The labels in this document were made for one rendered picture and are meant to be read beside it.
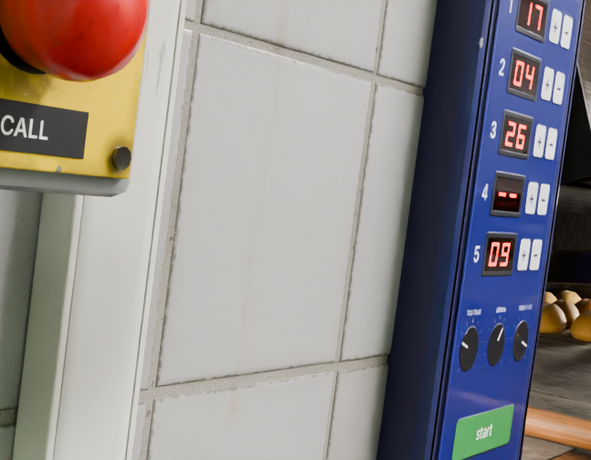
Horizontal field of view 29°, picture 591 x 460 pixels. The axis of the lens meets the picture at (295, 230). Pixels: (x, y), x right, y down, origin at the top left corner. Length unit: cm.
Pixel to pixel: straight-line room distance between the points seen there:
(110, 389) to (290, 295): 15
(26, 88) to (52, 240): 11
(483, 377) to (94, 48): 47
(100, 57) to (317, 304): 31
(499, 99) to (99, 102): 38
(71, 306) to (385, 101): 26
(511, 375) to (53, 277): 41
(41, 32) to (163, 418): 25
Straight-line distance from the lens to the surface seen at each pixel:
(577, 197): 91
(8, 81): 30
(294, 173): 54
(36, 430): 42
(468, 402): 69
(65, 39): 28
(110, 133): 33
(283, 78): 53
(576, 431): 120
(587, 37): 93
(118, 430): 44
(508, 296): 72
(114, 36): 29
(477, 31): 65
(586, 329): 217
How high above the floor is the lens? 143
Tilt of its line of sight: 3 degrees down
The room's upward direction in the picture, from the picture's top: 7 degrees clockwise
